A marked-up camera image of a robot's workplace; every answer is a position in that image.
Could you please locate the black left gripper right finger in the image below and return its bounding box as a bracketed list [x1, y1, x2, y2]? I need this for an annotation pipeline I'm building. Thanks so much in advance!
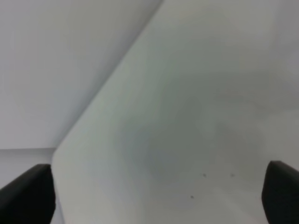
[261, 161, 299, 224]

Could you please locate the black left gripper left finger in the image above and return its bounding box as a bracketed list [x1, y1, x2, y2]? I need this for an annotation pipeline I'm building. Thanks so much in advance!
[0, 164, 56, 224]

